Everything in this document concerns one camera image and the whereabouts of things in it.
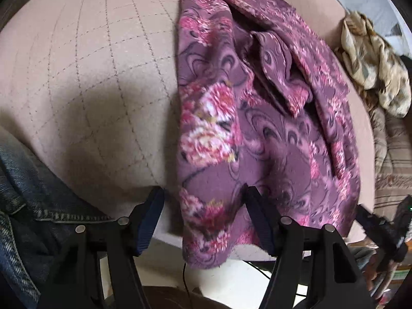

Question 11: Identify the purple floral cloth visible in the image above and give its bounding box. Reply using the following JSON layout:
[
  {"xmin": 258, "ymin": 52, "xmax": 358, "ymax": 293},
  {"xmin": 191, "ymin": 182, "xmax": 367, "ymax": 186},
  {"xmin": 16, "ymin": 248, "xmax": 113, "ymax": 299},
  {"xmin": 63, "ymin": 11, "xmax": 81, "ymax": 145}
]
[{"xmin": 177, "ymin": 0, "xmax": 360, "ymax": 269}]

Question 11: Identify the person's right hand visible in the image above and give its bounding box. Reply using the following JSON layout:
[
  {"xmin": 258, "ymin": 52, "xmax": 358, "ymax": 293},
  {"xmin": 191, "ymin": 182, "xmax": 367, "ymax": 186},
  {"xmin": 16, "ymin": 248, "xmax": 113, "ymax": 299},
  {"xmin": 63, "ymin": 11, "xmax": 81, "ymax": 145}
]
[{"xmin": 357, "ymin": 248, "xmax": 399, "ymax": 304}]

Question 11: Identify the striped floral cushion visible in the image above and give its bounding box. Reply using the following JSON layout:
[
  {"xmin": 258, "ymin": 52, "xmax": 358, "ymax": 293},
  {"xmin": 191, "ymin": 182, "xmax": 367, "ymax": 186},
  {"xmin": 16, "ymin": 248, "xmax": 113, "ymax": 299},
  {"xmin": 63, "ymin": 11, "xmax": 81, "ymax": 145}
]
[{"xmin": 365, "ymin": 96, "xmax": 411, "ymax": 220}]

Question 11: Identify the person's jeans leg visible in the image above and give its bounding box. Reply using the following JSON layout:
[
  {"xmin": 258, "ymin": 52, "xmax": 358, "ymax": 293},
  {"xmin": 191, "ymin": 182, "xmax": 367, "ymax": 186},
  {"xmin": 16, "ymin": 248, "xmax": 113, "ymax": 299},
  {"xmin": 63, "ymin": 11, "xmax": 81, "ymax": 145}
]
[{"xmin": 1, "ymin": 129, "xmax": 111, "ymax": 308}]

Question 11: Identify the beige leaf pattern blanket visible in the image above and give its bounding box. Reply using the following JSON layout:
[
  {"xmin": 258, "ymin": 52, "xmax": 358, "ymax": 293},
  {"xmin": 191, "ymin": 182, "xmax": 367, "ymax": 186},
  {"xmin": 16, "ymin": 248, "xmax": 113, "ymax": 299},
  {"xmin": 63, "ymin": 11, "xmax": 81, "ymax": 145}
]
[{"xmin": 334, "ymin": 11, "xmax": 411, "ymax": 118}]

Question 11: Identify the grey pillow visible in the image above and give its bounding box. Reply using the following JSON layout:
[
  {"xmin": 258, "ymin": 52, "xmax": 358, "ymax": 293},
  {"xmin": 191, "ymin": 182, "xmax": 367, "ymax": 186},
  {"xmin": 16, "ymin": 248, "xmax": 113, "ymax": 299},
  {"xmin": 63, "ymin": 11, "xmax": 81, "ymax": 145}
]
[{"xmin": 338, "ymin": 0, "xmax": 408, "ymax": 55}]

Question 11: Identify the black cable on floor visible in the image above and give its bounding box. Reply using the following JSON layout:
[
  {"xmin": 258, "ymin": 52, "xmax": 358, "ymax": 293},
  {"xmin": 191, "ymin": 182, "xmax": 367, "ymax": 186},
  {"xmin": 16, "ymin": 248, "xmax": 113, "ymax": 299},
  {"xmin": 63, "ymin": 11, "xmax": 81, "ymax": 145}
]
[{"xmin": 182, "ymin": 261, "xmax": 207, "ymax": 309}]

